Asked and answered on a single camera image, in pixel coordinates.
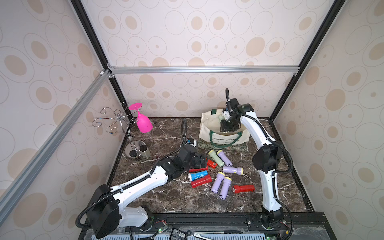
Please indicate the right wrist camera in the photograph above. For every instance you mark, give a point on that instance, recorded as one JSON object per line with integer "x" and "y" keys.
{"x": 226, "y": 114}

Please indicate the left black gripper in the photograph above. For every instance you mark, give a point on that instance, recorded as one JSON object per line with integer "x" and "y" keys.
{"x": 199, "y": 163}

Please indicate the red flashlight below blue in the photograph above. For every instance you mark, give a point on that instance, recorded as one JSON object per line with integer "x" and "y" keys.
{"x": 201, "y": 181}

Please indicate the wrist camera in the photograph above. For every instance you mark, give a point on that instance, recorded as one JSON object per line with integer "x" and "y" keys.
{"x": 226, "y": 114}
{"x": 191, "y": 141}

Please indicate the horizontal aluminium back bar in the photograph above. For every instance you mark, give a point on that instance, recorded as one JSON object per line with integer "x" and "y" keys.
{"x": 205, "y": 69}

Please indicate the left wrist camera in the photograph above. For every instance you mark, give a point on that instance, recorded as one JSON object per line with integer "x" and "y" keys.
{"x": 191, "y": 141}

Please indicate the purple flashlight yellow head sideways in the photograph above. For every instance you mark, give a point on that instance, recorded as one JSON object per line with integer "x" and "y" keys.
{"x": 233, "y": 170}

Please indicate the aluminium left side bar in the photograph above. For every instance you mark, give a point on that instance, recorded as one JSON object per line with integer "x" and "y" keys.
{"x": 21, "y": 184}

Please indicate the purple flashlight lower right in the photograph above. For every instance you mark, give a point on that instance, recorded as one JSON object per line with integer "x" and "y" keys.
{"x": 225, "y": 188}

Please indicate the cream green tote bag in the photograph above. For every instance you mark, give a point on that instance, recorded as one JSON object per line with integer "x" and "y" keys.
{"x": 210, "y": 135}

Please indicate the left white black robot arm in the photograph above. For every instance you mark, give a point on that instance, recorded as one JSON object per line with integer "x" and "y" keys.
{"x": 109, "y": 208}

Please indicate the purple flashlight lower left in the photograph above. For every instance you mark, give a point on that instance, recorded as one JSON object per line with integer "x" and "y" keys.
{"x": 218, "y": 180}

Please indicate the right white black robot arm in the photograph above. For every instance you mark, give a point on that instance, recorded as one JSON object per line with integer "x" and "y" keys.
{"x": 270, "y": 159}

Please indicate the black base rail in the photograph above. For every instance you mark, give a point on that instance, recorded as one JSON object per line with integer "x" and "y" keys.
{"x": 307, "y": 226}

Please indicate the red flashlight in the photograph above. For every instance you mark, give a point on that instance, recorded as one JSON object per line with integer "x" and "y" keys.
{"x": 212, "y": 164}
{"x": 201, "y": 181}
{"x": 243, "y": 188}
{"x": 197, "y": 170}

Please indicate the silver wire glass rack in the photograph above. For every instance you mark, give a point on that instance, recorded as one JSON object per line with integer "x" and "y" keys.
{"x": 123, "y": 120}

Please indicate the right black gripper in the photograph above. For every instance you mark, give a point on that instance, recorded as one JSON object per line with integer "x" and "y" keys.
{"x": 229, "y": 124}

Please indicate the purple flashlight upper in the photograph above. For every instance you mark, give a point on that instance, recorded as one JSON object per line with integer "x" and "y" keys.
{"x": 224, "y": 158}

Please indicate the pink plastic wine glass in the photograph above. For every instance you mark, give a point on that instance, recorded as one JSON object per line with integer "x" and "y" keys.
{"x": 143, "y": 122}

